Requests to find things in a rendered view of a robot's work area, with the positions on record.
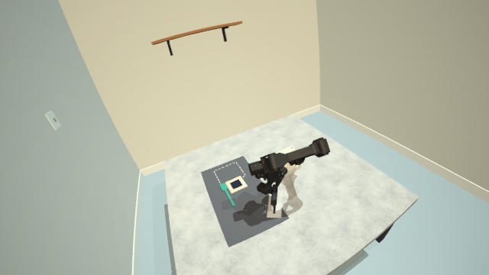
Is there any teal small trowel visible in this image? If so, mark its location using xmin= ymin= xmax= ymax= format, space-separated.
xmin=220 ymin=183 xmax=236 ymax=207

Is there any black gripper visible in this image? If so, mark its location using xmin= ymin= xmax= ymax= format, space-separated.
xmin=257 ymin=167 xmax=287 ymax=195

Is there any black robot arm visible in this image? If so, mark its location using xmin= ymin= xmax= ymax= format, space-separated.
xmin=248 ymin=137 xmax=330 ymax=181

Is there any cream square tile with dark square centre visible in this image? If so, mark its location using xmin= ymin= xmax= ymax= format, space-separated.
xmin=226 ymin=176 xmax=248 ymax=193

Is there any dark grey rectangular mat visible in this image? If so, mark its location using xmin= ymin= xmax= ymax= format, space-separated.
xmin=202 ymin=156 xmax=289 ymax=247

